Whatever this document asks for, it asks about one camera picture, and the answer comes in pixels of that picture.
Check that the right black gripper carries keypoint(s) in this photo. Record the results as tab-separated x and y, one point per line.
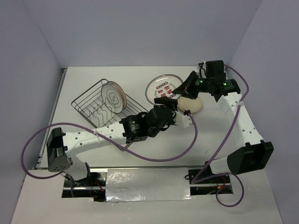
184	89

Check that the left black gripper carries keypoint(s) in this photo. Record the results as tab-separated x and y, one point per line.
171	102

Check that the cream peach plate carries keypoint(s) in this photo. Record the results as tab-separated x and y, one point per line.
193	105

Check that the white plate red lettering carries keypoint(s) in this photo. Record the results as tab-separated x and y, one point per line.
163	86

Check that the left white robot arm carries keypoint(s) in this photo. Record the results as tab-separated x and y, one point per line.
63	148

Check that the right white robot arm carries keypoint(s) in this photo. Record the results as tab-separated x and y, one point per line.
252	151

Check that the silver foil sheet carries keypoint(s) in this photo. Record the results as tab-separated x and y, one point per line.
147	184

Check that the grey wire dish rack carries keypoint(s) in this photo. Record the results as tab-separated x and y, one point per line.
90	105

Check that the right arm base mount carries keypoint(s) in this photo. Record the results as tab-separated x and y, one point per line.
209	186

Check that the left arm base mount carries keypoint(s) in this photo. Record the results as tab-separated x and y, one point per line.
94	187

